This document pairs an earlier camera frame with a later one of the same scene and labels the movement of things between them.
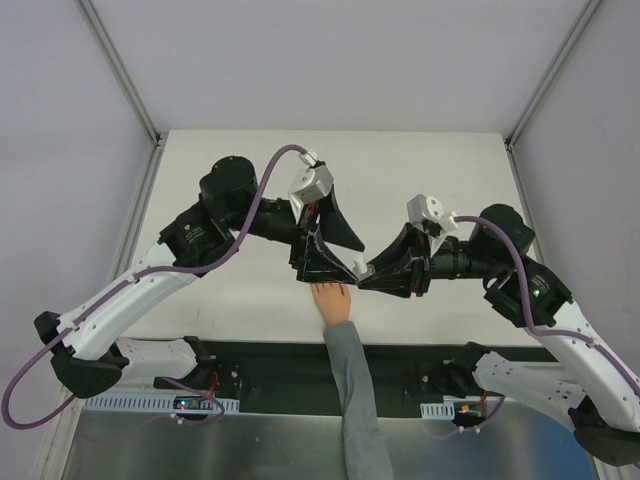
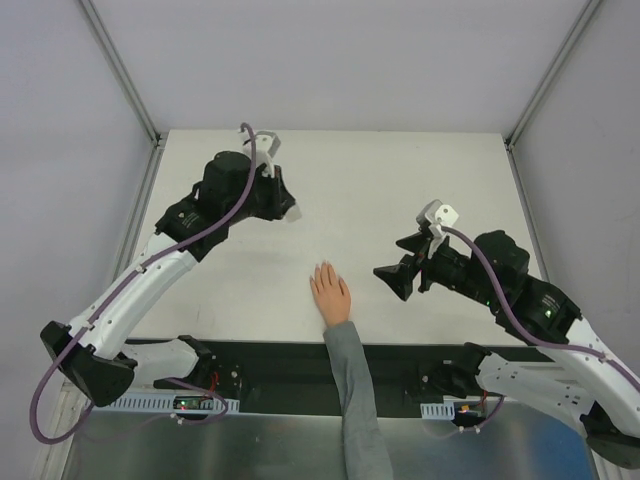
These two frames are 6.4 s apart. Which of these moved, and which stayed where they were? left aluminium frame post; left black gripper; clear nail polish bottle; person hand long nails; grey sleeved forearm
Moved: left black gripper; clear nail polish bottle
Stayed: person hand long nails; left aluminium frame post; grey sleeved forearm
